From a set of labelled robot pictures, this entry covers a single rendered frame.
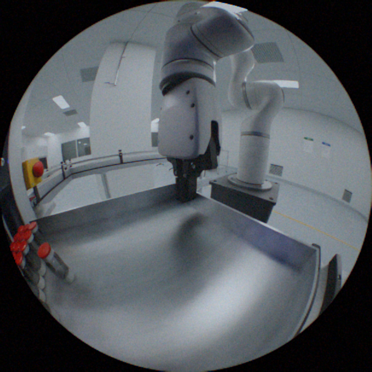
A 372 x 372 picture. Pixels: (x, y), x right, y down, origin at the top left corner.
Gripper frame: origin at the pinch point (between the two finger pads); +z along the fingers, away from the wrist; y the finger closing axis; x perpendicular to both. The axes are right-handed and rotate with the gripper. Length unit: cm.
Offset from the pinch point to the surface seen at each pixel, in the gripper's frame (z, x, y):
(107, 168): 6, -15, -82
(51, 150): -100, -453, -797
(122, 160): 1, -2, -81
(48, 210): 5.4, -34.9, -20.0
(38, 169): -6.5, -31.7, -16.7
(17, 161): -10.3, -35.2, -10.3
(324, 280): 4.4, 1.4, 25.2
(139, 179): 38, 25, -144
